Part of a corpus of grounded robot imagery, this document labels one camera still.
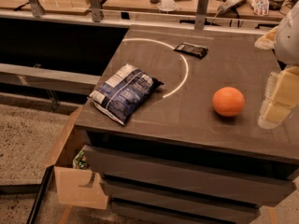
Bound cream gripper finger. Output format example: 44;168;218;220
258;66;299;129
254;26;278;49

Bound blue chip bag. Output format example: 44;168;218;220
89;63;163;125

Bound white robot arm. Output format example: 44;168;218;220
255;1;299;129

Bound green snack bag in box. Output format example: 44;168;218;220
73;150;89;170

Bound colourful packet on desk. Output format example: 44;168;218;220
250;0;269;16

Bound black mesh cup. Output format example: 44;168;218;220
269;0;285;10

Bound grey handheld device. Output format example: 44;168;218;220
217;0;248;15

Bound orange fruit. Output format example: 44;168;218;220
212;87;245;117

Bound grey drawer cabinet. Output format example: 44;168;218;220
76;27;299;224

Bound white bowl on desk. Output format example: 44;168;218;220
157;0;178;12

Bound cardboard box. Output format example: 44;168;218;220
45;107;108;210

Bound metal bracket post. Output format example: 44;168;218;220
89;0;102;22
28;0;45;18
194;0;208;30

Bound metal bracket post middle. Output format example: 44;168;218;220
89;0;102;22

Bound metal bracket post left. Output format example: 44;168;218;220
28;0;45;18

